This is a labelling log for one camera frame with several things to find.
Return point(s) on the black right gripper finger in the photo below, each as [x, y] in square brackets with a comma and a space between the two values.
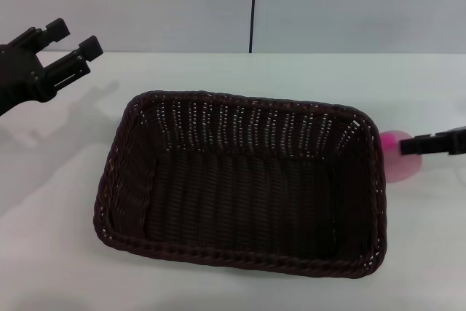
[426, 143]

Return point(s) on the pink round ball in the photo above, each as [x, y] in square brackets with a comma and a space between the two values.
[404, 167]

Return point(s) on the black woven wicker basket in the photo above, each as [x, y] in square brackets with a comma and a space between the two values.
[240, 194]

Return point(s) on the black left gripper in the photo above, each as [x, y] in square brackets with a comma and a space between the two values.
[18, 74]

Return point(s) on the black vertical wall strip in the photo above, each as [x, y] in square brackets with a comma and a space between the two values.
[253, 5]

